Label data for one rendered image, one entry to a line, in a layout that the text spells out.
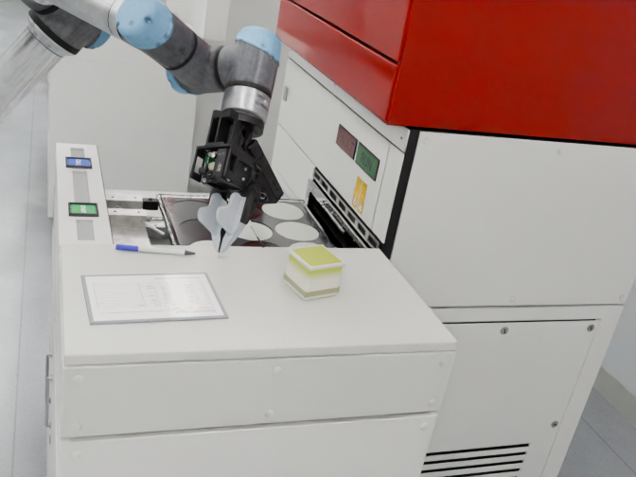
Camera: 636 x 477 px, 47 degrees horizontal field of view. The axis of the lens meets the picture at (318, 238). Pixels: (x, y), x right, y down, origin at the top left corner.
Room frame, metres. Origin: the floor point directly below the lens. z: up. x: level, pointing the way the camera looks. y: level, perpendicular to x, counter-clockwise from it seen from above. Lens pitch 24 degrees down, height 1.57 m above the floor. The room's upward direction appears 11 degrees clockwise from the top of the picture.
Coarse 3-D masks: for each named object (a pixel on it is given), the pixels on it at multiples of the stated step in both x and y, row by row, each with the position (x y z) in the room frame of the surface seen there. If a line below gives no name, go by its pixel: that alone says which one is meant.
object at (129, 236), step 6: (114, 228) 1.42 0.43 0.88; (120, 228) 1.42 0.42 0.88; (126, 228) 1.43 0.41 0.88; (132, 228) 1.43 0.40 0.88; (138, 228) 1.44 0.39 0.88; (144, 228) 1.45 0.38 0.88; (114, 234) 1.39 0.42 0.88; (120, 234) 1.40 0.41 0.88; (126, 234) 1.40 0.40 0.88; (132, 234) 1.41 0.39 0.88; (138, 234) 1.41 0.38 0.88; (144, 234) 1.42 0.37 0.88; (114, 240) 1.36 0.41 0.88; (120, 240) 1.37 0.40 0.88; (126, 240) 1.37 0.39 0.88; (132, 240) 1.38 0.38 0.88; (138, 240) 1.38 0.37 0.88; (144, 240) 1.39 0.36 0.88
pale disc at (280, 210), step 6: (264, 204) 1.66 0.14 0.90; (270, 204) 1.66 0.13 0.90; (276, 204) 1.67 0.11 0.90; (282, 204) 1.68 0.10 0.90; (288, 204) 1.69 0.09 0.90; (264, 210) 1.62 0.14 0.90; (270, 210) 1.63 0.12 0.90; (276, 210) 1.64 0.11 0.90; (282, 210) 1.64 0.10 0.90; (288, 210) 1.65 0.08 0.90; (294, 210) 1.66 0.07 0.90; (300, 210) 1.67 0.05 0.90; (276, 216) 1.60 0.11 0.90; (282, 216) 1.61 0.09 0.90; (288, 216) 1.62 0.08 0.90; (294, 216) 1.63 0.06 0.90; (300, 216) 1.63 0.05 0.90
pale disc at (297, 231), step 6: (282, 222) 1.57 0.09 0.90; (288, 222) 1.58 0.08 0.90; (294, 222) 1.59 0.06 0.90; (276, 228) 1.53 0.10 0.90; (282, 228) 1.54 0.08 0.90; (288, 228) 1.55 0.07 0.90; (294, 228) 1.55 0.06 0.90; (300, 228) 1.56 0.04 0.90; (306, 228) 1.57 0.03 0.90; (312, 228) 1.57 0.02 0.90; (282, 234) 1.51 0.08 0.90; (288, 234) 1.51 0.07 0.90; (294, 234) 1.52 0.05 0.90; (300, 234) 1.53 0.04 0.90; (306, 234) 1.53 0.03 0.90; (312, 234) 1.54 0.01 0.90; (318, 234) 1.55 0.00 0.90
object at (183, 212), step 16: (176, 208) 1.54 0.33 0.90; (192, 208) 1.56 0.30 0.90; (256, 208) 1.63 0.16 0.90; (304, 208) 1.68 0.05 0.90; (176, 224) 1.45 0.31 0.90; (192, 224) 1.47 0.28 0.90; (272, 224) 1.55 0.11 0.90; (192, 240) 1.39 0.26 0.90; (240, 240) 1.43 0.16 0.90; (256, 240) 1.45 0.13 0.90; (272, 240) 1.46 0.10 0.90; (288, 240) 1.48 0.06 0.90; (304, 240) 1.49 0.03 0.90; (320, 240) 1.51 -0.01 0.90
